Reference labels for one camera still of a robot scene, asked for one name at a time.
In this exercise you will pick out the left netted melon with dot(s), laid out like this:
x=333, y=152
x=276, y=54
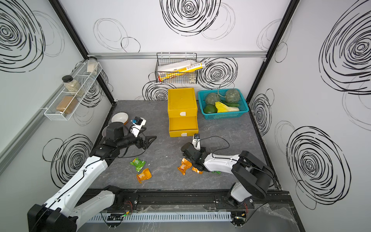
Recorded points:
x=212, y=98

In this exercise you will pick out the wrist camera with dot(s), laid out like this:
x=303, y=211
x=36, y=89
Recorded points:
x=196, y=142
x=138, y=123

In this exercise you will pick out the netted melon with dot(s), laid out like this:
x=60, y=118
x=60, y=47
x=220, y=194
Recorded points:
x=212, y=98
x=232, y=96

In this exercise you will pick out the black wire wall basket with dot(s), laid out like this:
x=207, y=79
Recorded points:
x=168, y=58

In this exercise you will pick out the green avocado toy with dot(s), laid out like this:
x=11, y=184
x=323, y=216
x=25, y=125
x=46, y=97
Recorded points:
x=210, y=109

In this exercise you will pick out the right netted melon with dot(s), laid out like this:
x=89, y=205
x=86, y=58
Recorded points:
x=232, y=96

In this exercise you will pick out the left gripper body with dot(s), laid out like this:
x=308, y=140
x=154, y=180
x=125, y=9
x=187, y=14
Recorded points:
x=132, y=140

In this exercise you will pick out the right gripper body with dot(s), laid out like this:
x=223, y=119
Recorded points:
x=202, y=152

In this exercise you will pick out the brown block container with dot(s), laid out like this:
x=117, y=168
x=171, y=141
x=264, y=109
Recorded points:
x=67, y=105

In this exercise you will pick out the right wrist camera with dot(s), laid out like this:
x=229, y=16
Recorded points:
x=196, y=142

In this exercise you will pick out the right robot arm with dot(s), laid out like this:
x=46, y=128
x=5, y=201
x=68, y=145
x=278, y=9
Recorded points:
x=253, y=176

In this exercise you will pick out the teal plastic basket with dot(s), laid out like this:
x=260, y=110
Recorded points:
x=242, y=102

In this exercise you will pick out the yellow plastic drawer cabinet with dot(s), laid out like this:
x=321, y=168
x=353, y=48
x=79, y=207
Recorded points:
x=182, y=112

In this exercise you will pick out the spice jar black lid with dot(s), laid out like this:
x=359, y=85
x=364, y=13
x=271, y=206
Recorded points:
x=73, y=86

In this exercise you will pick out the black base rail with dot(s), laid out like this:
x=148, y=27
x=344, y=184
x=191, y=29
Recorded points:
x=221, y=199

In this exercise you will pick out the green cucumber toy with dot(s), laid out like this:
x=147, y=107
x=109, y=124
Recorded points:
x=230, y=104

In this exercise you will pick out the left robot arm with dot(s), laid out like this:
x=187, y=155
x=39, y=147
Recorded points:
x=61, y=213

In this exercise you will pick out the white slotted cable duct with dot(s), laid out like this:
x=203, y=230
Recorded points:
x=162, y=217

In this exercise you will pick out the white orange bowl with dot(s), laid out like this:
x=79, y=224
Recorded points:
x=120, y=117

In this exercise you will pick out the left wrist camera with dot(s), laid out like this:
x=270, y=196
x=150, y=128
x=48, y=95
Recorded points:
x=138, y=123

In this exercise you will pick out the clear jar white lid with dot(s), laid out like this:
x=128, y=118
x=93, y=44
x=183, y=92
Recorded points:
x=92, y=65

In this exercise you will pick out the yellow white box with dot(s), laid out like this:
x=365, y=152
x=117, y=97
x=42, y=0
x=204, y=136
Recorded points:
x=178, y=69

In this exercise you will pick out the white wire wall shelf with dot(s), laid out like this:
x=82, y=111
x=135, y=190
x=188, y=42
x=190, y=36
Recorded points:
x=91, y=98

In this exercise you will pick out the orange cookie pack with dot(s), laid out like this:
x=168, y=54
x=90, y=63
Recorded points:
x=185, y=164
x=197, y=171
x=144, y=175

